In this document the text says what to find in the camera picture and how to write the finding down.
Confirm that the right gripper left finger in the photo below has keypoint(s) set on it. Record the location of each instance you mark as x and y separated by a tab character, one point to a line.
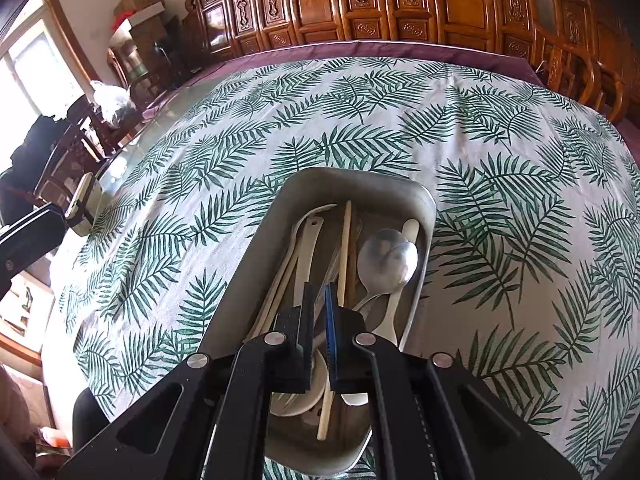
207	418

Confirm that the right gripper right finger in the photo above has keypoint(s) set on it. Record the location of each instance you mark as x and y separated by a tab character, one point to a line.
431	418

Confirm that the large steel round spoon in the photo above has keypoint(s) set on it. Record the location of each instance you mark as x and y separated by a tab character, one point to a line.
378	264

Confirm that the small steel spoon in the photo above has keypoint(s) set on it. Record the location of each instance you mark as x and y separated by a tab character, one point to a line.
329	277

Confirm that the light bamboo chopstick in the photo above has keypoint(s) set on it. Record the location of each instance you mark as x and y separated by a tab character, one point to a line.
325	413
343	262

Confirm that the person's left hand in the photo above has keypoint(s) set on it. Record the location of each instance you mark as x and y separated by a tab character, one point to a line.
14	412

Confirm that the grey metal tray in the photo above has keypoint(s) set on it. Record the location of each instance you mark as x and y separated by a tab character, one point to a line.
380	202

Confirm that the dark wooden side chair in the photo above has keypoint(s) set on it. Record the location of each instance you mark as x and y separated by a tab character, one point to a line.
57	153

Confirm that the palm leaf tablecloth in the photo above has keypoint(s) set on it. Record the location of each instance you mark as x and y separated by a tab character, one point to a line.
533	279

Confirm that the cardboard boxes stack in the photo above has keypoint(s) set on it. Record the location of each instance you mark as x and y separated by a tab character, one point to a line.
137	26

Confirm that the long carved wooden bench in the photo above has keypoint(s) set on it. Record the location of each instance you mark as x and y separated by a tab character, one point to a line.
220	29

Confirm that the carved wooden armchair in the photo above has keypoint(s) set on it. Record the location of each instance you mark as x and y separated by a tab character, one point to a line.
594	26

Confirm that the wooden window frame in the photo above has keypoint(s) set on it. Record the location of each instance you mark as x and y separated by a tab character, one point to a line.
42	64

